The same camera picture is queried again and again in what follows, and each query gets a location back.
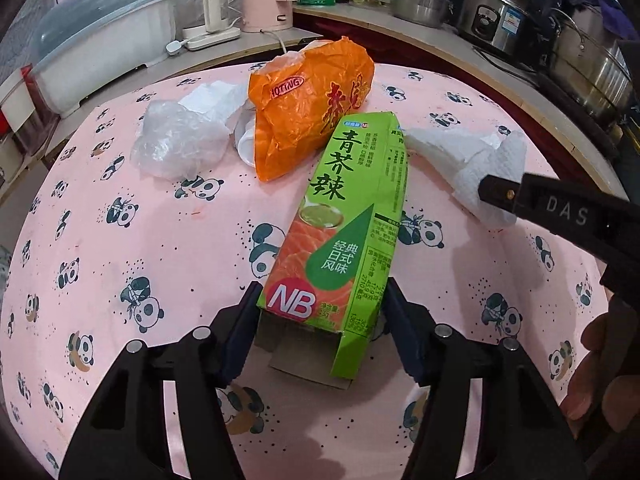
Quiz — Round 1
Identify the orange plastic bag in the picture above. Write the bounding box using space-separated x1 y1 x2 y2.
248 36 376 182

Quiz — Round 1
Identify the dark red cabinet curtain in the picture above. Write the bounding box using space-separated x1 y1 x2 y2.
292 10 381 66

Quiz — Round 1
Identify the steel rice cooker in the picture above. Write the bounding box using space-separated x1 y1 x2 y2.
456 0 533 58

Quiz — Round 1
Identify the green cardboard carton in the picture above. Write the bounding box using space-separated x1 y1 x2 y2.
255 110 411 393

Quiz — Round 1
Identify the pink panda print tablecloth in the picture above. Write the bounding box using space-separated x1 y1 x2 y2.
0 62 608 480

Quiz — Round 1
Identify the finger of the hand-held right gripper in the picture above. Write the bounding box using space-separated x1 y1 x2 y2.
477 174 523 213

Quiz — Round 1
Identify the translucent white plastic bag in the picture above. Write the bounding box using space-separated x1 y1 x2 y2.
131 100 233 181

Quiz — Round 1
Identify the white kitchen counter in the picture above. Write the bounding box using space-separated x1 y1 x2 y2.
292 0 626 196

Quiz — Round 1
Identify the clear jar white lid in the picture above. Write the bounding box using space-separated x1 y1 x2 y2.
0 77 51 156

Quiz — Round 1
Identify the glass electric kettle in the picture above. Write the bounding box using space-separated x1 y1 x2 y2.
172 0 242 51

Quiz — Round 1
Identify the plastic dish storage box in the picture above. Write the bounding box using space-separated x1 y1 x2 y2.
30 0 178 115

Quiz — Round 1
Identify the black induction cooker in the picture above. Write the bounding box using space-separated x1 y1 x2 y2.
520 60 626 131

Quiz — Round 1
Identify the large steel steamer pot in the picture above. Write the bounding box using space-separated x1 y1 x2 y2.
547 2 633 128

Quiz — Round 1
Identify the white paper towel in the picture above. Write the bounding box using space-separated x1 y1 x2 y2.
404 126 528 227

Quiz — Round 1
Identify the small steel pot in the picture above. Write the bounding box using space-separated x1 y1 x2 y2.
390 0 451 28

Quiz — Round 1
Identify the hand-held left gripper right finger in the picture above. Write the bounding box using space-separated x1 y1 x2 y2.
382 276 571 480

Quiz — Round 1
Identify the person's right hand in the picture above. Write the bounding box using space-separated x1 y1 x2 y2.
560 305 640 431

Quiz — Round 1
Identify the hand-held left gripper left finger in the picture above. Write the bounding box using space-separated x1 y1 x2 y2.
57 281 264 480

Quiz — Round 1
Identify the black power cable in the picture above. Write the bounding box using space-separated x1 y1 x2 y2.
472 45 541 86

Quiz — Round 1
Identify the white kettle cord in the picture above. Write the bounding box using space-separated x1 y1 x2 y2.
260 29 291 58

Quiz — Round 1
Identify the purple cloth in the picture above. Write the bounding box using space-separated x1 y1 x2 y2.
550 0 638 41

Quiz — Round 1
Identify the white crumpled tissue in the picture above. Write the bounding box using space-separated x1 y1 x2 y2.
177 80 258 166

